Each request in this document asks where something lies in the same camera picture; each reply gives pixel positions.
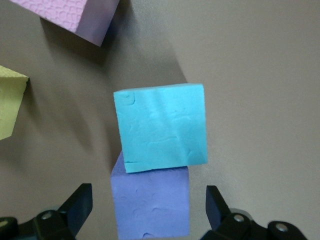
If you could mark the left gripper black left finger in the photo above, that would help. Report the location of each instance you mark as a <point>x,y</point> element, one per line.
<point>75,210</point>

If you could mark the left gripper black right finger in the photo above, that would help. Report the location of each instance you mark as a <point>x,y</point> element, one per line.
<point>217,212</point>

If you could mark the purple foam cube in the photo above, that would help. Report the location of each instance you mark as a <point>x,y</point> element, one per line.
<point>150,205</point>

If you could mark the blue foam cube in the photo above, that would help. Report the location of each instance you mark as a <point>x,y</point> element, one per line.
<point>162,125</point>

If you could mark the yellow foam cube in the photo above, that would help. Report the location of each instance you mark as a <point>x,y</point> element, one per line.
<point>10,107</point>

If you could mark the paper table cover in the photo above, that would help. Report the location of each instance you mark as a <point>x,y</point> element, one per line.
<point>250,100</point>

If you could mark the pink foam cube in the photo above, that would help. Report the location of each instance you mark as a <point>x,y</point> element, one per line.
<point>75,17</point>

